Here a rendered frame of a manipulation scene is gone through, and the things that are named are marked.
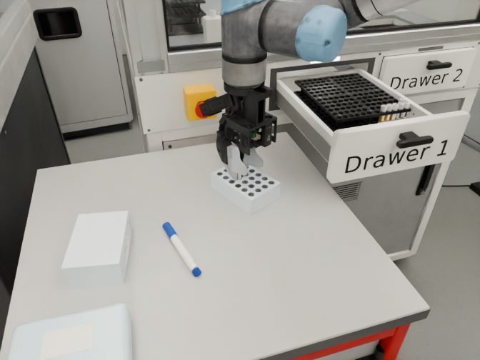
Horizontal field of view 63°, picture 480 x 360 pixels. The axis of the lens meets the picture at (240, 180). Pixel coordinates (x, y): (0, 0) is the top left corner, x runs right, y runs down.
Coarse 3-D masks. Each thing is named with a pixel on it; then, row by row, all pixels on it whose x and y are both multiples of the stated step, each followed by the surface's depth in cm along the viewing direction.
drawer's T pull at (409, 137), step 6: (408, 132) 73; (402, 138) 73; (408, 138) 72; (414, 138) 72; (420, 138) 72; (426, 138) 72; (432, 138) 72; (396, 144) 71; (402, 144) 70; (408, 144) 71; (414, 144) 71; (420, 144) 72
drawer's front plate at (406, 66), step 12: (468, 48) 109; (384, 60) 103; (396, 60) 103; (408, 60) 104; (420, 60) 105; (432, 60) 106; (444, 60) 107; (456, 60) 108; (468, 60) 110; (384, 72) 104; (396, 72) 105; (408, 72) 106; (420, 72) 107; (432, 72) 108; (444, 72) 110; (456, 72) 111; (468, 72) 112; (396, 84) 107; (408, 84) 108; (432, 84) 111; (444, 84) 112; (456, 84) 114
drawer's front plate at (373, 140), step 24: (408, 120) 74; (432, 120) 74; (456, 120) 76; (336, 144) 71; (360, 144) 72; (384, 144) 74; (432, 144) 78; (456, 144) 80; (336, 168) 74; (360, 168) 76; (384, 168) 78; (408, 168) 80
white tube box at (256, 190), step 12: (252, 168) 84; (216, 180) 82; (228, 180) 80; (240, 180) 80; (252, 180) 80; (264, 180) 82; (228, 192) 80; (240, 192) 77; (252, 192) 77; (264, 192) 77; (276, 192) 80; (240, 204) 79; (252, 204) 76; (264, 204) 79
